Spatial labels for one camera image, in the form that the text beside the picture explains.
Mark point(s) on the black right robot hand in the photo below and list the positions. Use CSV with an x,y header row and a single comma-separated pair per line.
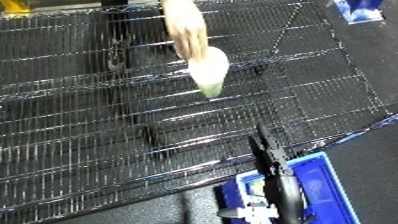
x,y
283,196

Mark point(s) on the person's hand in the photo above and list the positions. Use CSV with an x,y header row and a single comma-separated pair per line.
x,y
185,30

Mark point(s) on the white paper cup green band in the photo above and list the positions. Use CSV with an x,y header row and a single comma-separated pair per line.
x,y
208,71

